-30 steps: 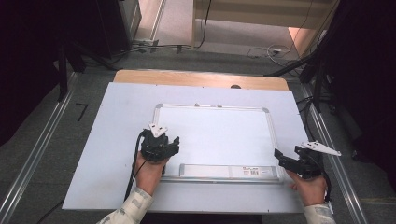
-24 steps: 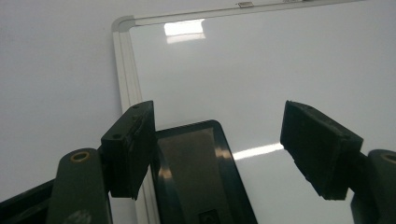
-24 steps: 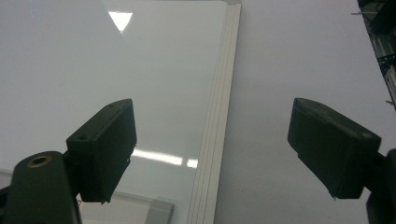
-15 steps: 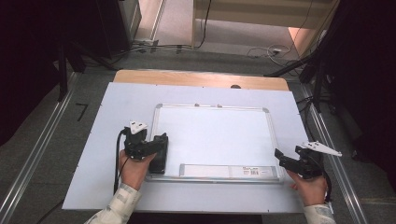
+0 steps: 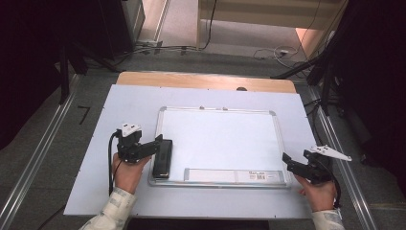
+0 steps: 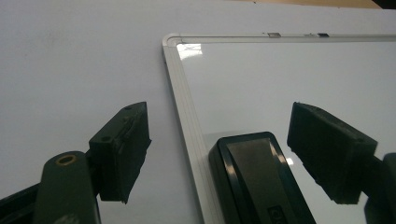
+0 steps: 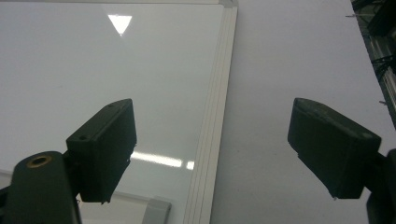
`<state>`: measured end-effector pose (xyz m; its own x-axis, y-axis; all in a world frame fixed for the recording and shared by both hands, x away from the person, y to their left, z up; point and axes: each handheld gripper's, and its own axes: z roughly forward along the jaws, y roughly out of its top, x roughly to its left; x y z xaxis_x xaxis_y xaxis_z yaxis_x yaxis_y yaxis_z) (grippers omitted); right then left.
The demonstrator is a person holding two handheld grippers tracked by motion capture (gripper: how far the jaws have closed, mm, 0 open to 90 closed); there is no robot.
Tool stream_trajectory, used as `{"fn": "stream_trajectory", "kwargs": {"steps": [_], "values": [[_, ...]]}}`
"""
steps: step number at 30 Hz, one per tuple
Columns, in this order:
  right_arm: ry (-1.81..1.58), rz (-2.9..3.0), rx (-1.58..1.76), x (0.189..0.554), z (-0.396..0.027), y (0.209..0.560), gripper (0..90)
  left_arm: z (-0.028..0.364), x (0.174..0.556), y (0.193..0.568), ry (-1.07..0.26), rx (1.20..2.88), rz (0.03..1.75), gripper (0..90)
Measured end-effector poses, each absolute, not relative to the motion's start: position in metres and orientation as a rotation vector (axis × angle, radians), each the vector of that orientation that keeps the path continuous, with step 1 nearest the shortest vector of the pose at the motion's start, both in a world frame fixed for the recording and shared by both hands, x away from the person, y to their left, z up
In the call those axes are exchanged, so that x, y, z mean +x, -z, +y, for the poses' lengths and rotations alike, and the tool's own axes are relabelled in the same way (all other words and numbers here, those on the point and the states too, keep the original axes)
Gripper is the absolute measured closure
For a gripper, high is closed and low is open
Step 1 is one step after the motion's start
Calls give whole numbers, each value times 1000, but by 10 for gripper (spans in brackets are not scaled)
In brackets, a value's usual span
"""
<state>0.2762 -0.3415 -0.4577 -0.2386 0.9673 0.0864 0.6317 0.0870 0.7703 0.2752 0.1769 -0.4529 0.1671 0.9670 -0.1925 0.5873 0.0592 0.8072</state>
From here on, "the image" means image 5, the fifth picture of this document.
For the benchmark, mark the large white board sheet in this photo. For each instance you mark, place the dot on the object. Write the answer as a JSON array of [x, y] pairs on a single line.
[[127, 102]]

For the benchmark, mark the person's left hand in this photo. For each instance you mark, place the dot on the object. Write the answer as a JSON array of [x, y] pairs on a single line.
[[129, 177]]

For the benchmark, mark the black tripod stand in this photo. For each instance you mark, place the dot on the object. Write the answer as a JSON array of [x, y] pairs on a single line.
[[324, 80]]

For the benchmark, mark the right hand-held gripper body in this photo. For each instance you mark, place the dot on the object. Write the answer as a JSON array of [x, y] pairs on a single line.
[[319, 169]]

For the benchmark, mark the black cabinet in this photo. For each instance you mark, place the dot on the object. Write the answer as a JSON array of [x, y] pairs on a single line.
[[111, 28]]

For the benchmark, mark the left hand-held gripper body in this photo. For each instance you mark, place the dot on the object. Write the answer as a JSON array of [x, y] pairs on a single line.
[[130, 147]]

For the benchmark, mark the person's right hand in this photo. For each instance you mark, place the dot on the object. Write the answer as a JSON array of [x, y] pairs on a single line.
[[319, 196]]

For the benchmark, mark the black metal stand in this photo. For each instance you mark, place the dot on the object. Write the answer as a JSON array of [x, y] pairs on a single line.
[[64, 76]]

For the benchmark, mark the wooden table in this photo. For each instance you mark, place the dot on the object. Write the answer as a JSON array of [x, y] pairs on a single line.
[[191, 81]]

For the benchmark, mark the silver framed whiteboard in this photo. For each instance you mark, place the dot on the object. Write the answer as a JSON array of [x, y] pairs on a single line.
[[230, 143]]

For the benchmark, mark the black whiteboard eraser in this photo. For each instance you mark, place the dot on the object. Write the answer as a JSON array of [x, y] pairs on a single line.
[[162, 159]]

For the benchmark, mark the light wooden furniture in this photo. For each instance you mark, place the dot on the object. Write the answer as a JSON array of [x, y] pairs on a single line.
[[271, 14]]

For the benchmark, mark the aluminium floor rail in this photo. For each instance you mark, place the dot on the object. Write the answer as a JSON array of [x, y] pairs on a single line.
[[348, 179], [38, 153]]

